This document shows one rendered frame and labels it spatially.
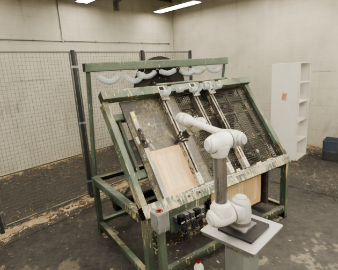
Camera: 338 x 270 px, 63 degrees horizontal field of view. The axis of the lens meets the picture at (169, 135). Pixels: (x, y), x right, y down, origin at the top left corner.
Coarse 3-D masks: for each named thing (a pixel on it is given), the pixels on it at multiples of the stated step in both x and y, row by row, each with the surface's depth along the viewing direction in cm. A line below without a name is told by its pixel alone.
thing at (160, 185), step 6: (132, 120) 286; (138, 126) 284; (138, 138) 281; (144, 150) 275; (150, 156) 274; (150, 162) 271; (150, 168) 272; (156, 168) 271; (156, 174) 268; (156, 180) 267; (162, 186) 265; (162, 192) 262
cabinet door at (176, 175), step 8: (152, 152) 280; (160, 152) 284; (168, 152) 288; (176, 152) 293; (160, 160) 280; (168, 160) 284; (176, 160) 288; (184, 160) 292; (160, 168) 276; (168, 168) 280; (176, 168) 284; (184, 168) 288; (160, 176) 272; (168, 176) 276; (176, 176) 280; (184, 176) 284; (192, 176) 288; (168, 184) 272; (176, 184) 275; (184, 184) 279; (192, 184) 283; (168, 192) 267; (176, 192) 271
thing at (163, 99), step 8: (168, 88) 303; (160, 96) 311; (168, 96) 310; (160, 104) 314; (168, 104) 311; (168, 112) 306; (168, 120) 307; (176, 128) 300; (176, 136) 300; (184, 144) 297; (184, 152) 294; (192, 160) 291; (192, 168) 287; (200, 176) 285; (200, 184) 282
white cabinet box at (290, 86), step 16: (272, 64) 587; (288, 64) 564; (304, 64) 597; (272, 80) 594; (288, 80) 571; (304, 80) 600; (272, 96) 602; (288, 96) 578; (304, 96) 611; (272, 112) 609; (288, 112) 585; (304, 112) 618; (288, 128) 591; (304, 128) 625; (288, 144) 599; (304, 144) 632
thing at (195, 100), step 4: (188, 84) 335; (200, 88) 329; (196, 92) 334; (192, 96) 337; (196, 96) 336; (192, 100) 338; (196, 100) 333; (196, 104) 333; (200, 104) 333; (196, 108) 334; (200, 108) 330; (200, 112) 330; (204, 112) 330; (200, 116) 331; (204, 116) 327; (208, 120) 327; (208, 132) 324; (228, 160) 312; (228, 164) 309; (228, 168) 308; (232, 168) 309; (228, 172) 309; (232, 172) 309
